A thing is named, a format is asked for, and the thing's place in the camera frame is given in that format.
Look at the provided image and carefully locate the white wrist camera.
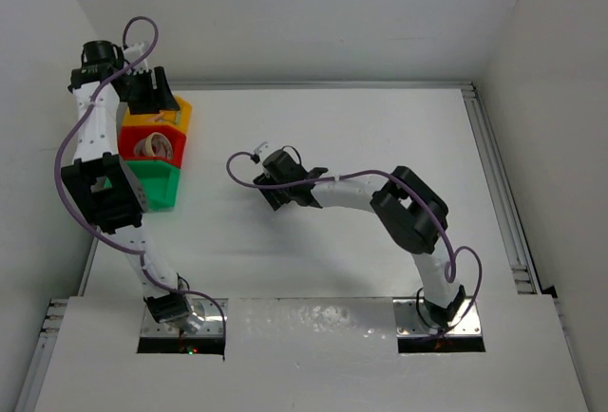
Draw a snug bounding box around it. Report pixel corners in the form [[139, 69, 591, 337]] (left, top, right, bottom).
[[123, 41, 149, 73], [254, 141, 270, 158]]

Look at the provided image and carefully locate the aluminium frame rail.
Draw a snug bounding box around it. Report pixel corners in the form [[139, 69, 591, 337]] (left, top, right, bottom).
[[462, 84, 542, 295], [172, 81, 475, 91], [14, 299, 67, 412]]

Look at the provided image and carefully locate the orange eraser cap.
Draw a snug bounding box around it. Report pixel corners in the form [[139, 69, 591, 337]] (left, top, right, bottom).
[[149, 112, 165, 122]]

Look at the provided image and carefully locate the right aluminium frame rail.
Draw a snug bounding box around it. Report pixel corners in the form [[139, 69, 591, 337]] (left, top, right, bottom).
[[462, 84, 542, 295]]

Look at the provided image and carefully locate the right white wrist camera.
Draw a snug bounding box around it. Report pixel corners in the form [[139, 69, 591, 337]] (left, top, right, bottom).
[[254, 141, 270, 158]]

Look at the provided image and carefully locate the grey tape roll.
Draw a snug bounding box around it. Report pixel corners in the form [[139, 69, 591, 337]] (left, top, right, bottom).
[[133, 135, 173, 159]]

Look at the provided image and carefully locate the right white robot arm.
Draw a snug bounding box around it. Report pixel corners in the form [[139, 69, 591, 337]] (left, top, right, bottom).
[[254, 142, 465, 328]]

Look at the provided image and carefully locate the left aluminium frame rail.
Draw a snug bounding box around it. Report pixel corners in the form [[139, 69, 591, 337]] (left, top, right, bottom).
[[14, 299, 67, 412]]

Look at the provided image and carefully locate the beige tape roll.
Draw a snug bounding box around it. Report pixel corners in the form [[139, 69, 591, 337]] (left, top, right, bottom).
[[142, 132, 173, 159]]

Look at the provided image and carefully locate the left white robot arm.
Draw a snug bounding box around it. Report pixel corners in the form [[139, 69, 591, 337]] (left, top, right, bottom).
[[56, 41, 192, 330]]

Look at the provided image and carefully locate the green plastic bin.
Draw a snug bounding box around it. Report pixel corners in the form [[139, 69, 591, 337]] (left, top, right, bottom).
[[127, 160, 181, 212]]

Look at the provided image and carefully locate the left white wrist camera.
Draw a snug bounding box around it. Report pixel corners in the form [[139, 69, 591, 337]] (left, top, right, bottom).
[[123, 41, 149, 73]]

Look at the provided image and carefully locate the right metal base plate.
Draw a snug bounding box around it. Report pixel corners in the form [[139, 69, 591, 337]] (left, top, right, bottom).
[[392, 297, 483, 339]]

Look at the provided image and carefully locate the back aluminium frame rail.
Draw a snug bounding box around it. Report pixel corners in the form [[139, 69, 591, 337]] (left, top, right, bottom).
[[172, 81, 475, 91]]

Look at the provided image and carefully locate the yellow plastic bin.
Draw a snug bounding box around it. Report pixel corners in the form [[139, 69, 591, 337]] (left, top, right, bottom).
[[122, 96, 193, 135]]

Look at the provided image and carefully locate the red plastic bin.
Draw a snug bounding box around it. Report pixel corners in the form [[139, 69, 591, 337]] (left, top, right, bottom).
[[119, 125, 186, 168]]

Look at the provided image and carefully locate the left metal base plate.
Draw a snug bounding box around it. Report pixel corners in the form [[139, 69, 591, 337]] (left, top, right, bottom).
[[140, 297, 228, 339]]

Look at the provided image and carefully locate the metal base plate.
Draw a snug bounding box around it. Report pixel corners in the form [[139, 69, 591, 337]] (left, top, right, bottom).
[[140, 297, 228, 339], [392, 297, 483, 339]]

